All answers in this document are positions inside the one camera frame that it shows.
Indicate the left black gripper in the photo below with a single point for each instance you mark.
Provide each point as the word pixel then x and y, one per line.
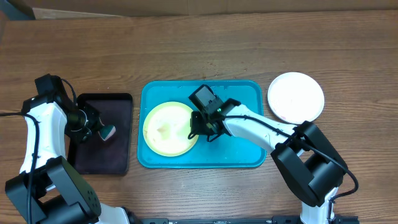
pixel 83 134

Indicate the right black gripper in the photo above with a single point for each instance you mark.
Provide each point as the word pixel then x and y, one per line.
pixel 199 128

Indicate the green sponge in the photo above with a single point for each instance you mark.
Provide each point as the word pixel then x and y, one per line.
pixel 106 132

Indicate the yellow green plate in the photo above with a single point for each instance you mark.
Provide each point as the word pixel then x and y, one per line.
pixel 166 129

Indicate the white plate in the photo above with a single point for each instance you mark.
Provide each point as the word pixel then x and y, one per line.
pixel 295 97

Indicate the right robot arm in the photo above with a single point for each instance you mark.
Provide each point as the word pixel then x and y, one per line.
pixel 311 167

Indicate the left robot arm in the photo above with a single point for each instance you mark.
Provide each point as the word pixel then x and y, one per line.
pixel 48 189

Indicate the teal plastic tray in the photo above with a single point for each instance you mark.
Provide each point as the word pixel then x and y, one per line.
pixel 224 152

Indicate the black rectangular tray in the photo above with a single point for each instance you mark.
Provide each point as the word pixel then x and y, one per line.
pixel 98 154

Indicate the cardboard backdrop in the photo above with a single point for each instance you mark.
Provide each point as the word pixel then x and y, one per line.
pixel 201 7

